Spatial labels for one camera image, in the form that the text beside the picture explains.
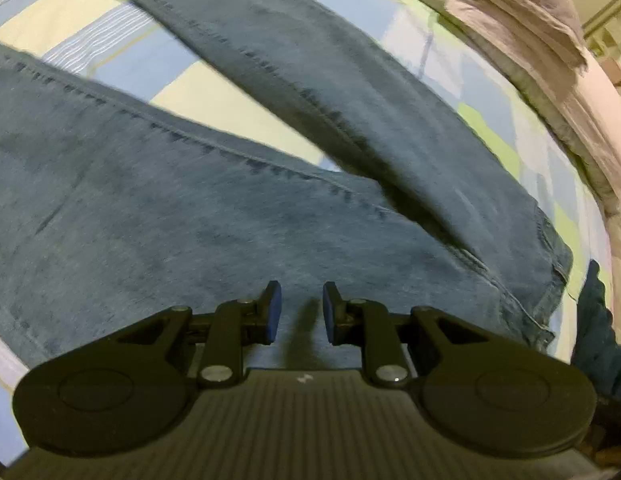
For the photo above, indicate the blue denim jeans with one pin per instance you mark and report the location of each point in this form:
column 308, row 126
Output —
column 140, row 210

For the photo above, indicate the pink pillow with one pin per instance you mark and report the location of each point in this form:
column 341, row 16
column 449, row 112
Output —
column 605, row 125

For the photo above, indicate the dark blue garment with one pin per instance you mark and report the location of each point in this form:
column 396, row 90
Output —
column 598, row 330

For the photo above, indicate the checkered bed sheet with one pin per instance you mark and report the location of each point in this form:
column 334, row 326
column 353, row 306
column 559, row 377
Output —
column 190, row 75

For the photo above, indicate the striped grey duvet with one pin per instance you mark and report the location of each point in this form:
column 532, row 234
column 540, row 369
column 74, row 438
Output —
column 535, row 80

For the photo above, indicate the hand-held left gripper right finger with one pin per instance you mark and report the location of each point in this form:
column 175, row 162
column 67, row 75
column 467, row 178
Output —
column 331, row 315

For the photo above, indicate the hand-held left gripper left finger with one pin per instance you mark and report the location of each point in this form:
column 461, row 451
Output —
column 272, row 312

